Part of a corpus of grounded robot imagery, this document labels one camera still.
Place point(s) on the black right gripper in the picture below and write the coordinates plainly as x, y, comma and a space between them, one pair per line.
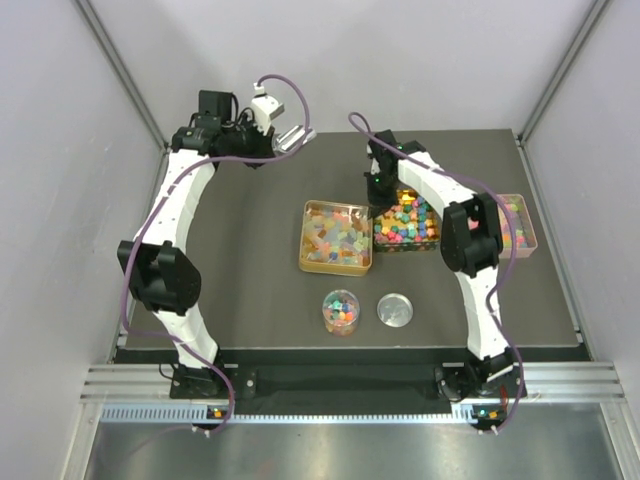
381, 204

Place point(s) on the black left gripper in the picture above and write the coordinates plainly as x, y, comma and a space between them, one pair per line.
255, 150

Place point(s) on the silver metal scoop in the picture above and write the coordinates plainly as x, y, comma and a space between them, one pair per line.
283, 143

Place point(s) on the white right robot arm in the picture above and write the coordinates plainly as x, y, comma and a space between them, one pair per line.
470, 245

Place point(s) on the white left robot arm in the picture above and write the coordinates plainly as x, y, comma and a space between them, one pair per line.
157, 270

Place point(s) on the dark green star candy tin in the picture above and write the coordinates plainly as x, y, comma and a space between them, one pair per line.
411, 224

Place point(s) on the gold popsicle candy tin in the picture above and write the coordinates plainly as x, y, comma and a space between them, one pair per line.
336, 239

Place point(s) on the round silver jar lid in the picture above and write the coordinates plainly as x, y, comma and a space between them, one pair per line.
395, 310

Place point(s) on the clear glass jar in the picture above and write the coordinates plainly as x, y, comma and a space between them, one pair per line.
340, 310

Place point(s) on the pink candy tin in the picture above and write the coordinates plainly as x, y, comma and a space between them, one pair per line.
525, 237

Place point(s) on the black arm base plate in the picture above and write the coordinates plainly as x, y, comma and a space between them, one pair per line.
422, 382

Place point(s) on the aluminium frame rail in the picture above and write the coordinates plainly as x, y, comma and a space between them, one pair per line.
551, 382

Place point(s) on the grey slotted cable duct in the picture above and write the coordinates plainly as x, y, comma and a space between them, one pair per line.
210, 415

